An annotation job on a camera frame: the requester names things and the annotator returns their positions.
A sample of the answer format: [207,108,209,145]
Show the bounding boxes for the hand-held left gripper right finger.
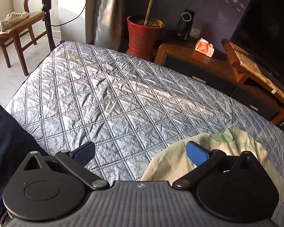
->
[172,141,263,191]

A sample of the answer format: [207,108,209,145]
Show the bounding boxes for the white sneaker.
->
[0,14,29,32]
[5,11,22,20]

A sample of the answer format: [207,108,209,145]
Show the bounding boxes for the red plant pot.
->
[126,15,166,58]

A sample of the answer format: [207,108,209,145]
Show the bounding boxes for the wooden television cabinet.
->
[154,38,284,126]

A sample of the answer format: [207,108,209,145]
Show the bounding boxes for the potted tree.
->
[144,0,157,26]

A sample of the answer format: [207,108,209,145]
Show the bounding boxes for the wooden chair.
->
[0,0,49,76]

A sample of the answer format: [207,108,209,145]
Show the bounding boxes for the silver quilted bedspread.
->
[5,41,284,227]

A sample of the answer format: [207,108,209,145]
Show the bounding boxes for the black speaker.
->
[173,9,196,41]

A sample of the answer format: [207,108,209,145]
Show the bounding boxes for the beige long-sleeved shirt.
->
[140,124,284,202]

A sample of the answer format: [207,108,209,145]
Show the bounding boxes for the black fan cable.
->
[44,0,90,27]

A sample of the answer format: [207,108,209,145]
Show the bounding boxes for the orange tissue pack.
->
[195,38,215,58]

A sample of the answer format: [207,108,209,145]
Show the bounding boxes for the grey curtain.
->
[85,0,128,52]

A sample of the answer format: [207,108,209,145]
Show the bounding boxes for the person's dark jacket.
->
[0,102,49,224]

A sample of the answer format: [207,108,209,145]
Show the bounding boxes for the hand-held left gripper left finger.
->
[22,141,110,191]

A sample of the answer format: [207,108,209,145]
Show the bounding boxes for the black television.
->
[229,0,284,94]

